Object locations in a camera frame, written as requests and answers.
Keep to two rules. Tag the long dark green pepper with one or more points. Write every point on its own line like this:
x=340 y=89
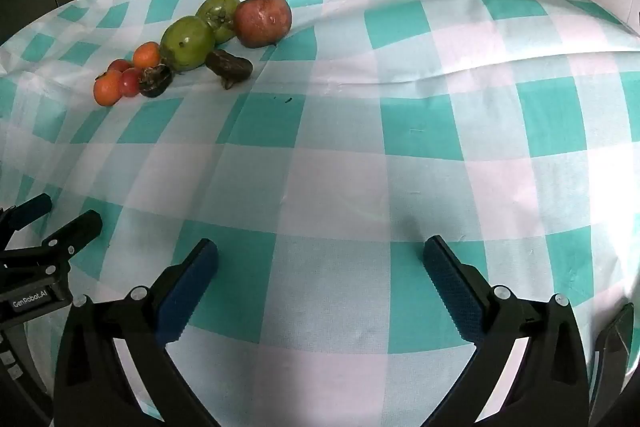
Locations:
x=229 y=67

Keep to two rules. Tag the green tomato with calyx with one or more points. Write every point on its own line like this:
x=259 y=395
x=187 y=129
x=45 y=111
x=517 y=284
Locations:
x=217 y=14

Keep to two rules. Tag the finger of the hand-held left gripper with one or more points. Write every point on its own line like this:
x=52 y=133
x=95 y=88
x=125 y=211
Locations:
x=80 y=232
x=30 y=213

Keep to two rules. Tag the smooth green tomato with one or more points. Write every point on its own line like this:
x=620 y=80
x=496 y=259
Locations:
x=186 y=43

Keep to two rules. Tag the small orange tomato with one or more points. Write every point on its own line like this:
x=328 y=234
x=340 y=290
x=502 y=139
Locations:
x=107 y=88
x=146 y=56

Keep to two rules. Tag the small red tomato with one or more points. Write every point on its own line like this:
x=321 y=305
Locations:
x=119 y=65
x=131 y=83

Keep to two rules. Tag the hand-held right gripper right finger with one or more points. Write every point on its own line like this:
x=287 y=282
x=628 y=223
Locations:
x=450 y=292

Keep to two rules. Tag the dark glossy object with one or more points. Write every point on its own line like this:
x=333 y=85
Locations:
x=612 y=357

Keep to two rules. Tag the teal white checkered tablecloth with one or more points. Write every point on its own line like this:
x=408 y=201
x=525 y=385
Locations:
x=350 y=157

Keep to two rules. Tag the round dark green pepper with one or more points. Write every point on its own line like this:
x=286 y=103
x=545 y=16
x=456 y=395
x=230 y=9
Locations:
x=156 y=81

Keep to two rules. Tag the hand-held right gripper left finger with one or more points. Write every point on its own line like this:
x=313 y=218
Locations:
x=190 y=294

